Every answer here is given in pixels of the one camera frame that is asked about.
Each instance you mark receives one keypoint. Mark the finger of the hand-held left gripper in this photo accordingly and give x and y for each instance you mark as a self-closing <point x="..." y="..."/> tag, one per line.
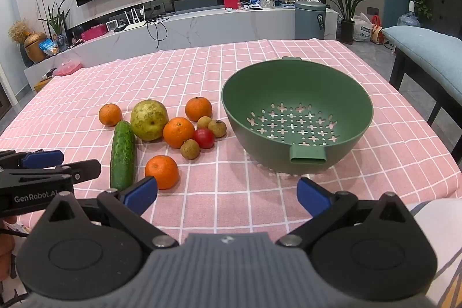
<point x="41" y="159"/>
<point x="83" y="169"/>

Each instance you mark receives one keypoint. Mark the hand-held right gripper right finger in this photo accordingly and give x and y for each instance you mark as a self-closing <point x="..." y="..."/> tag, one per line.
<point x="312" y="196"/>

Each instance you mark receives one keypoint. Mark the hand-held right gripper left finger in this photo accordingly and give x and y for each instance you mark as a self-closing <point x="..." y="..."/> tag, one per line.
<point x="139" y="193"/>

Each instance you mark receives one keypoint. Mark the orange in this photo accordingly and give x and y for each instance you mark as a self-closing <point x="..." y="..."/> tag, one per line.
<point x="161" y="172"/>
<point x="110" y="114"/>
<point x="198" y="108"/>
<point x="178" y="132"/>

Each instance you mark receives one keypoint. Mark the green cucumber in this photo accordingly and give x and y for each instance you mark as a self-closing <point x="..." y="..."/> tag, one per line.
<point x="123" y="154"/>

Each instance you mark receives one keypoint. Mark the brown longan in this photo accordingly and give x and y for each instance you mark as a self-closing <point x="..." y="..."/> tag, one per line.
<point x="217" y="128"/>
<point x="204" y="123"/>
<point x="190" y="149"/>

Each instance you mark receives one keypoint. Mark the red cherry tomato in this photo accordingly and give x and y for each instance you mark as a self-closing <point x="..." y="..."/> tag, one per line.
<point x="204" y="138"/>

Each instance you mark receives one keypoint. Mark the green colander bowl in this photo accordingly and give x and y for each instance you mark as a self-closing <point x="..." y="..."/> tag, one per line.
<point x="325" y="88"/>

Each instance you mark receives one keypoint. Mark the person's left hand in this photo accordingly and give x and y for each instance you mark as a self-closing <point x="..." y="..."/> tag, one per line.
<point x="6" y="246"/>

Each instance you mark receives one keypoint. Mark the pink checked tablecloth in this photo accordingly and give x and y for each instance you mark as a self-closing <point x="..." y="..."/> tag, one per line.
<point x="252" y="192"/>

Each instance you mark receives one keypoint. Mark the pink lidded container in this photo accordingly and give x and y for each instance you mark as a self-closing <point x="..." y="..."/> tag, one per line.
<point x="68" y="67"/>

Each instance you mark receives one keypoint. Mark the blue snack bag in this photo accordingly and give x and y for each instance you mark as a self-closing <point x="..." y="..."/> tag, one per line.
<point x="48" y="47"/>

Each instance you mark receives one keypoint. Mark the golden vase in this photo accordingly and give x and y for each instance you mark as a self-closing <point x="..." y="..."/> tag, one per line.
<point x="35" y="46"/>

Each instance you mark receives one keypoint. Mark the dried flower bunch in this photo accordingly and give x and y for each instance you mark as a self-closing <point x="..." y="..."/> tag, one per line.
<point x="18" y="31"/>

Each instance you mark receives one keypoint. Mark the white printed cloth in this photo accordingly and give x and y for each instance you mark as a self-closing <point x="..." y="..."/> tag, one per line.
<point x="440" y="232"/>

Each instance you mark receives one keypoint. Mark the pink box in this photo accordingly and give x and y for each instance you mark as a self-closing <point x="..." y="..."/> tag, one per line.
<point x="94" y="32"/>

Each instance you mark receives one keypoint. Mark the small potted plant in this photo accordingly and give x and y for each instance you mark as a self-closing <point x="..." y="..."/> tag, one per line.
<point x="57" y="23"/>

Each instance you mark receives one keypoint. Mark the white router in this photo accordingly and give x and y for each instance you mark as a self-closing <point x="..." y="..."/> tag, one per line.
<point x="134" y="24"/>

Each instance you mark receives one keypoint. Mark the grey pedal trash can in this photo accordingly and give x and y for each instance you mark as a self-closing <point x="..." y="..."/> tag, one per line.
<point x="308" y="23"/>

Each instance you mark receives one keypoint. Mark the brown bag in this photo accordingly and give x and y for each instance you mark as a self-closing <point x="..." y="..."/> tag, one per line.
<point x="377" y="35"/>

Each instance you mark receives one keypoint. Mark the white plastic bag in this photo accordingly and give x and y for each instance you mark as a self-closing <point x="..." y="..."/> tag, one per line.
<point x="362" y="28"/>

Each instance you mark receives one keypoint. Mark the white marble media console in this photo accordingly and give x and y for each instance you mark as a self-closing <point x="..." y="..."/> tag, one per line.
<point x="216" y="28"/>

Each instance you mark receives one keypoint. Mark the blue bench cushion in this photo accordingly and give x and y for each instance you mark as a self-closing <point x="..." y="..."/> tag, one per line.
<point x="429" y="51"/>

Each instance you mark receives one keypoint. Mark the red bag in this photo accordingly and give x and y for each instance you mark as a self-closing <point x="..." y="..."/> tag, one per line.
<point x="376" y="20"/>

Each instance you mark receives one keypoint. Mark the tall leafy potted plant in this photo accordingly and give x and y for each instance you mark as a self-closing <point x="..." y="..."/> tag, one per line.
<point x="347" y="5"/>

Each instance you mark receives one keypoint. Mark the red box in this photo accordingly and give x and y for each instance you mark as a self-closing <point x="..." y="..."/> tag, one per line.
<point x="230" y="2"/>

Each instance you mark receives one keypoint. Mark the dark cabinet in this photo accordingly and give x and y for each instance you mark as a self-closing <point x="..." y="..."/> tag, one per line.
<point x="447" y="8"/>

